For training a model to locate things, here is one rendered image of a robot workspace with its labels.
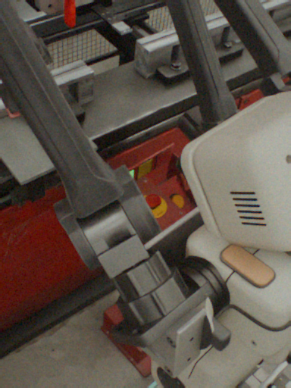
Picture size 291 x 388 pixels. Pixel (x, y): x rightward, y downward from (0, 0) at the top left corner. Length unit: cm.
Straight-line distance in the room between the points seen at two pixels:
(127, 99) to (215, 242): 78
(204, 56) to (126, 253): 53
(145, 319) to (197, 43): 58
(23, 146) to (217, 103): 40
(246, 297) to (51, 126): 31
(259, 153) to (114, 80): 93
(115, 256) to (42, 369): 131
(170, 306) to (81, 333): 133
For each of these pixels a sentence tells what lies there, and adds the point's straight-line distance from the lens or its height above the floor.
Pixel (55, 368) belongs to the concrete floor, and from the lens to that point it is 190.
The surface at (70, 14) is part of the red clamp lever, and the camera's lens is 113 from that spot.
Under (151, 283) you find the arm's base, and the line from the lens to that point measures 62.
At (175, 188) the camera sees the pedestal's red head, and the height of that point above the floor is 73.
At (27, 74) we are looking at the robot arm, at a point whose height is 144.
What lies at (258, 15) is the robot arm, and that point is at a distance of 92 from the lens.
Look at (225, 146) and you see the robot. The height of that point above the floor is 136.
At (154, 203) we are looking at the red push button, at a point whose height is 81.
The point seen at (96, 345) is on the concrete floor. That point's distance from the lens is 193.
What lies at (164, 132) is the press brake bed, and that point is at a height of 77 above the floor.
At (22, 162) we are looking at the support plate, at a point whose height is 100.
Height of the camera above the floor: 177
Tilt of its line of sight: 49 degrees down
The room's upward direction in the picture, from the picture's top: 9 degrees clockwise
